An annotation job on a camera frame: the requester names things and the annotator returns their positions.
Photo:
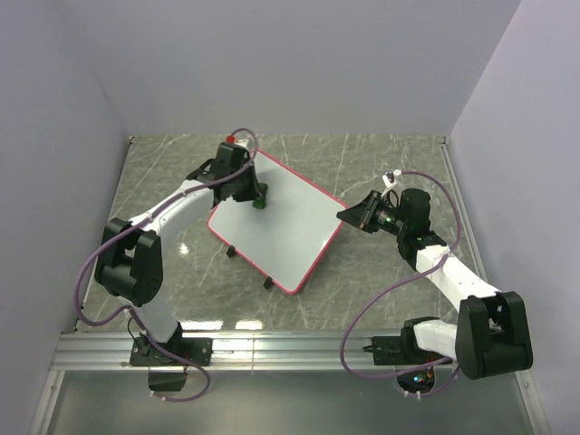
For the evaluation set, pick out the green whiteboard eraser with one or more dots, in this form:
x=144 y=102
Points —
x=259 y=202

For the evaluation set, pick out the black right whiteboard clip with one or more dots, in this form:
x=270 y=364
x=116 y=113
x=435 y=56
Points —
x=268 y=283

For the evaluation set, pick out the pink framed whiteboard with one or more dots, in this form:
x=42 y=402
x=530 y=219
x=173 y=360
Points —
x=285 y=240

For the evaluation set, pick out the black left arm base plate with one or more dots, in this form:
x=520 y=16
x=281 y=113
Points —
x=196 y=350

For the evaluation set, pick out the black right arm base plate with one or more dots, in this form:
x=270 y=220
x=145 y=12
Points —
x=396 y=350

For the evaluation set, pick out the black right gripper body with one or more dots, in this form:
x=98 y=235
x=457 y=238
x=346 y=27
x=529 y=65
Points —
x=391 y=222

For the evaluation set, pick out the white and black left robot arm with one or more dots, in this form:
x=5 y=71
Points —
x=131 y=267

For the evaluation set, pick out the aluminium mounting rail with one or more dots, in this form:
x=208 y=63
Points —
x=305 y=351

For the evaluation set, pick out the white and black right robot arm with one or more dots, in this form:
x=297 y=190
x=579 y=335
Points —
x=491 y=336

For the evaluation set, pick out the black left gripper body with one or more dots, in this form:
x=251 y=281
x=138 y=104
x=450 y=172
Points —
x=245 y=187

